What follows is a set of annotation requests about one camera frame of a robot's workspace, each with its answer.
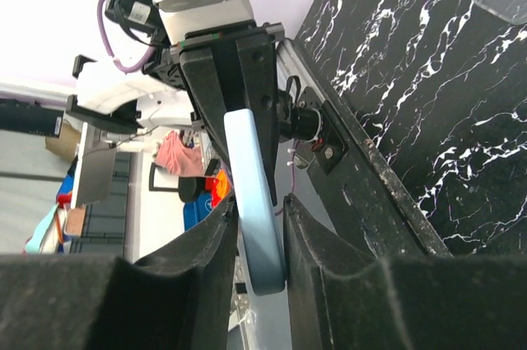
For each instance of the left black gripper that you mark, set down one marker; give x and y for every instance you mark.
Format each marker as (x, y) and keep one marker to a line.
(204, 62)

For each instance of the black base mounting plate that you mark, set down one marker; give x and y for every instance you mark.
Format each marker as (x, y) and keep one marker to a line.
(365, 200)

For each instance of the pink cloth outside cell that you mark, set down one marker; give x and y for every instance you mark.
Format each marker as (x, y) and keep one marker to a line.
(178, 159)

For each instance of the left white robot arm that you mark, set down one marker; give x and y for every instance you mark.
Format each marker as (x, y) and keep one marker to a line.
(121, 99)

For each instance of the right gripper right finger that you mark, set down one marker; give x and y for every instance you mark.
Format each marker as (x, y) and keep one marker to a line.
(341, 299)

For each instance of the colourful toy outside cell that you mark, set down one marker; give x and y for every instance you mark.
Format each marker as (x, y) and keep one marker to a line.
(200, 195)

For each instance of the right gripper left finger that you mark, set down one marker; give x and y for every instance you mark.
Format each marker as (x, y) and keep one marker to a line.
(177, 297)

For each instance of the grey metal bracket plate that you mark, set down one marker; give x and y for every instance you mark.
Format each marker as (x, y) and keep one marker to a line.
(94, 169)

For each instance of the phone with teal case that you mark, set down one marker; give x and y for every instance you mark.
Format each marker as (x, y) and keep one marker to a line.
(263, 248)

